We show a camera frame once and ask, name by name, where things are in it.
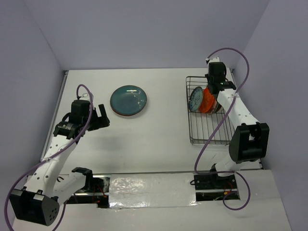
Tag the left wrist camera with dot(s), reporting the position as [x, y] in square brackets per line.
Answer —
[87, 97]

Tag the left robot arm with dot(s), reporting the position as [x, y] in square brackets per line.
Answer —
[41, 197]

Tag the small blue patterned plate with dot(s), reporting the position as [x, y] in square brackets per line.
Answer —
[195, 99]

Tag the dark teal blossom plate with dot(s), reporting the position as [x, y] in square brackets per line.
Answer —
[128, 99]

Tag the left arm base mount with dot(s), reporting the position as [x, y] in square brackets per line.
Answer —
[97, 194]

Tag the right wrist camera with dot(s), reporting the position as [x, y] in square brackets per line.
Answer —
[214, 59]

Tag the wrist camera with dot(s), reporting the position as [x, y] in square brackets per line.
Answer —
[214, 59]
[87, 97]

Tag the red plate with teal flower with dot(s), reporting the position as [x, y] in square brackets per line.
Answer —
[129, 116]

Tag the wire dish rack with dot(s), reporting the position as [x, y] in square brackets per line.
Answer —
[202, 125]

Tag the silver foil cover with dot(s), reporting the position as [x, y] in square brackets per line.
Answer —
[151, 190]

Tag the orange plate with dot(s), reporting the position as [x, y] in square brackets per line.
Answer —
[208, 101]

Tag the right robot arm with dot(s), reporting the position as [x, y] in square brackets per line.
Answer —
[250, 138]

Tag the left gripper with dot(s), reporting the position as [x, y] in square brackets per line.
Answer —
[101, 121]

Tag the white blue floral plate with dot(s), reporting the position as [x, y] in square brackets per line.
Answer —
[215, 108]

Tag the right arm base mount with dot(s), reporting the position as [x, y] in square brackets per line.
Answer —
[207, 183]

